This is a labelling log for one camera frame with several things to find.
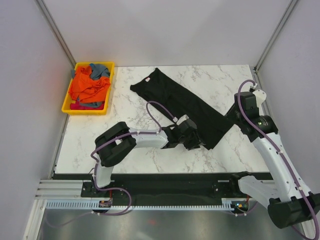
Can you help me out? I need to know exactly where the black t-shirt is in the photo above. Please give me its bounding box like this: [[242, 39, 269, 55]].
[[130, 68, 234, 150]]

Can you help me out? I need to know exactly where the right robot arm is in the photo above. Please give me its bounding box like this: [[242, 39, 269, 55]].
[[225, 90, 320, 229]]

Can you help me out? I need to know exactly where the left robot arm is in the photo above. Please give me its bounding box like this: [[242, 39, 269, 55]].
[[91, 119, 205, 197]]

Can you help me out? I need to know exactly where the grey t-shirt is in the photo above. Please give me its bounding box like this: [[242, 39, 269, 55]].
[[71, 63, 111, 83]]

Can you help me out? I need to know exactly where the pink t-shirt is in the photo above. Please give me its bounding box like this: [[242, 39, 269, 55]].
[[69, 101, 105, 110]]

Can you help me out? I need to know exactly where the orange t-shirt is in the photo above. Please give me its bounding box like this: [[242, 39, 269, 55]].
[[68, 65, 111, 104]]

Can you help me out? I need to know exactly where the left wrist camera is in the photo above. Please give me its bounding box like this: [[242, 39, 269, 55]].
[[176, 114, 197, 132]]

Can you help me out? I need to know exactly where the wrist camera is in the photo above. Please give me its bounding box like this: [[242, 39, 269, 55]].
[[249, 85, 267, 107], [176, 114, 197, 132]]

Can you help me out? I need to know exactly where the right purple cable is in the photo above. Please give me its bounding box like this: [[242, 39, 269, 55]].
[[231, 79, 320, 238]]

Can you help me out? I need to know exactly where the purple cable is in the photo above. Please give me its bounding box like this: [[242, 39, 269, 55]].
[[231, 79, 320, 238], [46, 100, 180, 229]]

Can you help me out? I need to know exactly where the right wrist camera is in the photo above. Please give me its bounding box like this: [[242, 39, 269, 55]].
[[249, 85, 267, 107]]

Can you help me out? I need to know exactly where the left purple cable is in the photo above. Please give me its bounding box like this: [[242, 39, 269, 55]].
[[46, 100, 180, 229]]

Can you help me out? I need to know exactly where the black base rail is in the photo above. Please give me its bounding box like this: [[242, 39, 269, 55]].
[[80, 171, 260, 206]]

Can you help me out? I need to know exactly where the white slotted cable duct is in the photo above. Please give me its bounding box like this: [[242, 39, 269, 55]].
[[44, 198, 258, 210]]

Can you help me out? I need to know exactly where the left aluminium frame post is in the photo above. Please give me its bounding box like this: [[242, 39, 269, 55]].
[[34, 0, 77, 67]]

